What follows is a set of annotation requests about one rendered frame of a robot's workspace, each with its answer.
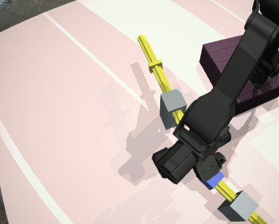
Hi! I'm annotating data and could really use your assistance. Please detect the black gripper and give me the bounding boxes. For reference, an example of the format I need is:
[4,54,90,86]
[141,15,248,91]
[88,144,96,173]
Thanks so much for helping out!
[152,132,231,178]

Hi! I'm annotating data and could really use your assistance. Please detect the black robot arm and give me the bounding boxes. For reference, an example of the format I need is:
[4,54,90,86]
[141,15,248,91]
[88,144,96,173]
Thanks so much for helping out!
[155,0,279,184]

